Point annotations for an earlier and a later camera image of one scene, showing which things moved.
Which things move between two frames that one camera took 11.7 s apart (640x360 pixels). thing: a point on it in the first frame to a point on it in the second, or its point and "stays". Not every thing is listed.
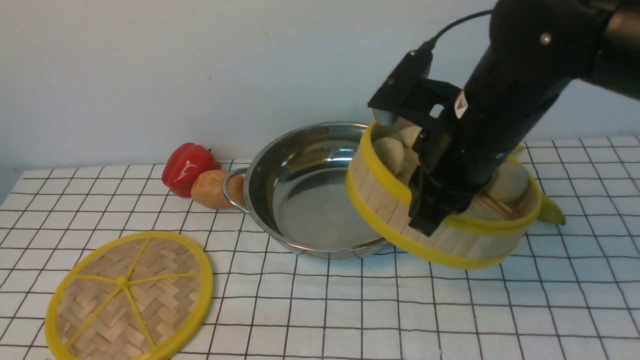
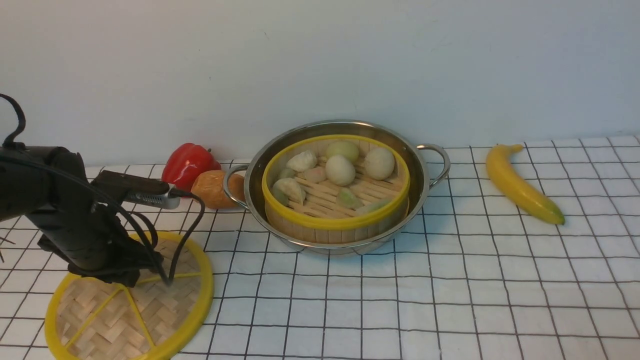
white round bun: [509, 182] to [379, 163]
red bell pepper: [183, 164] stays
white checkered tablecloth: [571, 291] stays
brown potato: [207, 189] stays
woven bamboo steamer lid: [141, 296] stays
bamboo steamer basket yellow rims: [467, 244] to [289, 215]
